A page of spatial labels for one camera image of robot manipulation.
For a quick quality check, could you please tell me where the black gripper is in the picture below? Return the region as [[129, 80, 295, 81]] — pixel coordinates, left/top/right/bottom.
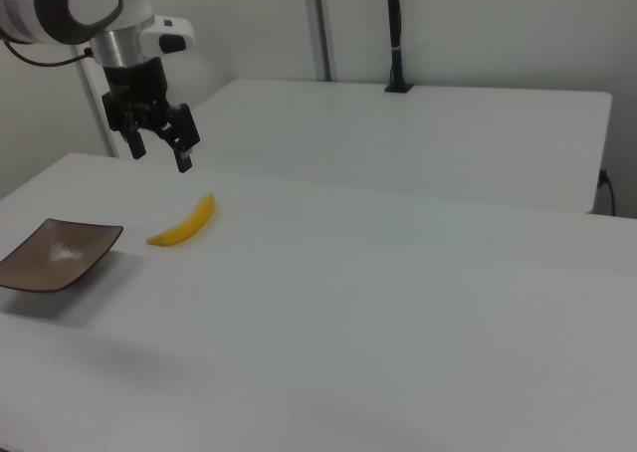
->
[[102, 57, 202, 174]]

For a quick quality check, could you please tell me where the yellow banana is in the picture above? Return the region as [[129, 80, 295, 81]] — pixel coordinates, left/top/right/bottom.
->
[[145, 192, 216, 248]]

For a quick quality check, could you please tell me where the brown square ceramic plate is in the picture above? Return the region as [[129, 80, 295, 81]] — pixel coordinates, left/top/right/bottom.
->
[[0, 217, 124, 294]]

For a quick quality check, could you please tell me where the white table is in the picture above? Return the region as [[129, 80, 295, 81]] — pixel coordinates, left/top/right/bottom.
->
[[141, 77, 614, 215]]

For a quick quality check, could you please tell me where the black pole with clamp base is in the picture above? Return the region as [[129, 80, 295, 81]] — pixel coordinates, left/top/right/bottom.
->
[[383, 0, 416, 95]]

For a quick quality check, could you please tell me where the slanted metal frame post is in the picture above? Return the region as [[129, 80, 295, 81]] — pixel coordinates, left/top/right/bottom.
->
[[74, 43, 121, 159]]

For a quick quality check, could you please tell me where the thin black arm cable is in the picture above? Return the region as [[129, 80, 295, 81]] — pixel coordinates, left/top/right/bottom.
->
[[1, 37, 96, 69]]

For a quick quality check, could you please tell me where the vertical metal frame post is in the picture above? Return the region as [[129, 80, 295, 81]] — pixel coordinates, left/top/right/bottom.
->
[[303, 0, 333, 83]]

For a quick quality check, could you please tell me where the black cable with plug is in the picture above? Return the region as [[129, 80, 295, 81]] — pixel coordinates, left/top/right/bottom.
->
[[598, 168, 617, 217]]

